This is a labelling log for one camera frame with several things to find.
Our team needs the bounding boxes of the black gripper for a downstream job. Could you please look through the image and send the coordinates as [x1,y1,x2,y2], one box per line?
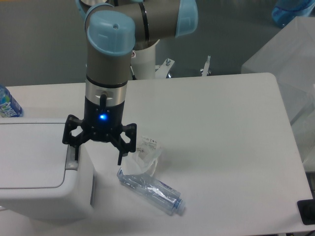
[62,98,137,165]

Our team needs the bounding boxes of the white trash can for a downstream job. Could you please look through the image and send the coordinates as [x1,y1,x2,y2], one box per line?
[0,118,96,220]

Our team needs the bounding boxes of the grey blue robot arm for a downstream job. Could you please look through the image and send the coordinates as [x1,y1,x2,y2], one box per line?
[63,0,198,161]

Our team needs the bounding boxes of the crumpled white plastic bag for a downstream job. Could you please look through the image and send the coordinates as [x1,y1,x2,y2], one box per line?
[121,136,163,177]

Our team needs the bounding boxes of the crushed clear plastic bottle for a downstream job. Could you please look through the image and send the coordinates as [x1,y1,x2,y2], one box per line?
[117,169,186,215]

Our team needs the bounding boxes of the blue labelled water bottle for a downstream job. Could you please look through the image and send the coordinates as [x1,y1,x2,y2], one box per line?
[0,85,23,118]

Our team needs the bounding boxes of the black device at edge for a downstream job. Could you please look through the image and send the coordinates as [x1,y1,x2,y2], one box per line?
[297,199,315,225]

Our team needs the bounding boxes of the blue plastic bag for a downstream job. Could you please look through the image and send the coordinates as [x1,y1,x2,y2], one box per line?
[271,0,315,28]

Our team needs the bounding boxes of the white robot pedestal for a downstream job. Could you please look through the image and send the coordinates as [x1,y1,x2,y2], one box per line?
[130,40,160,80]

